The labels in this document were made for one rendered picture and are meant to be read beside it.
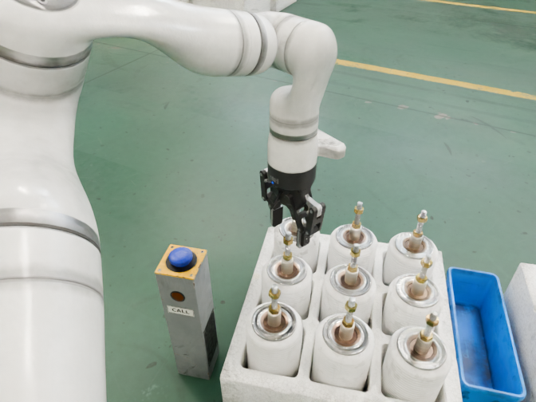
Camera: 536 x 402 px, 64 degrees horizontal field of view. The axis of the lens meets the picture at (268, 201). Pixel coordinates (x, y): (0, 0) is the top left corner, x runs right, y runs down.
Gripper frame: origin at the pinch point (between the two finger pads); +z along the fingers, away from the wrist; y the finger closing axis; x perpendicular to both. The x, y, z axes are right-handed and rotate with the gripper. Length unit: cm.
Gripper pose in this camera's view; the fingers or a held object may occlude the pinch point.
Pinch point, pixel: (289, 229)
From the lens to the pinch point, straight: 74.6
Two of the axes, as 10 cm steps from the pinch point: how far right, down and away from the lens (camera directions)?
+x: 7.9, -3.8, 4.8
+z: 0.0, 7.9, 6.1
